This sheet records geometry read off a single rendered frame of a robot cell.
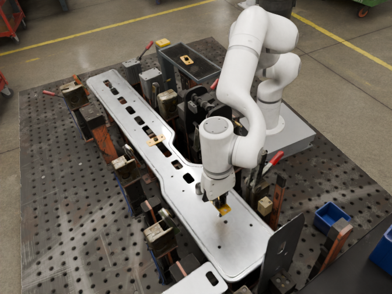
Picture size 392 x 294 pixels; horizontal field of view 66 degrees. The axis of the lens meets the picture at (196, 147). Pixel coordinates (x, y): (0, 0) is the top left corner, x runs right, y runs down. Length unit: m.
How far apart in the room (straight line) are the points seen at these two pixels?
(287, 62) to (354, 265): 0.82
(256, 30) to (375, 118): 2.44
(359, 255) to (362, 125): 2.14
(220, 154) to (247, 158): 0.07
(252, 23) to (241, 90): 0.19
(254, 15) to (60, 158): 1.38
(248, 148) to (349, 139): 2.20
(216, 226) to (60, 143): 1.22
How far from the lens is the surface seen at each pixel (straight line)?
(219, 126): 0.72
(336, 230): 0.85
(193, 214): 1.06
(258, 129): 0.74
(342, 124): 3.02
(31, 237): 1.61
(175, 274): 1.00
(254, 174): 1.02
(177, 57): 1.55
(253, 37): 0.85
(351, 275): 0.99
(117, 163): 1.21
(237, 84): 0.78
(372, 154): 2.82
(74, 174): 1.75
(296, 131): 1.65
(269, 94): 1.47
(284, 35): 1.00
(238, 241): 1.01
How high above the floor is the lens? 1.90
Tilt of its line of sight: 45 degrees down
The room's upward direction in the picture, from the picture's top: 7 degrees counter-clockwise
